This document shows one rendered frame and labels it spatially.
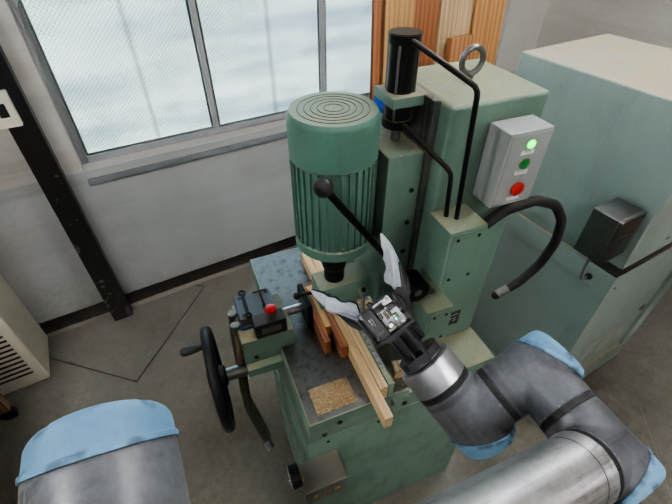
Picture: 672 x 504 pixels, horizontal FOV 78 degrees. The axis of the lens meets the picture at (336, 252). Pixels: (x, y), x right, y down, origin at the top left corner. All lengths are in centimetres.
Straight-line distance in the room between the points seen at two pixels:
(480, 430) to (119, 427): 49
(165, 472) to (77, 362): 217
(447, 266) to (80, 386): 195
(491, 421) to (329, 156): 49
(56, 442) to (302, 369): 75
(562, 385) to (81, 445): 57
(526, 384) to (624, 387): 185
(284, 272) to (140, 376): 122
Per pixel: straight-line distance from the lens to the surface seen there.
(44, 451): 40
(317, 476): 126
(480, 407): 68
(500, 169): 85
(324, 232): 84
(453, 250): 87
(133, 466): 37
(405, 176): 85
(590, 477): 59
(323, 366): 108
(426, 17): 248
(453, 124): 80
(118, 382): 236
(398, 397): 118
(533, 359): 68
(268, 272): 131
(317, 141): 73
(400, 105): 81
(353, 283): 103
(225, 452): 201
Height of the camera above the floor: 180
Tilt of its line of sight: 41 degrees down
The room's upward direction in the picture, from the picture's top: straight up
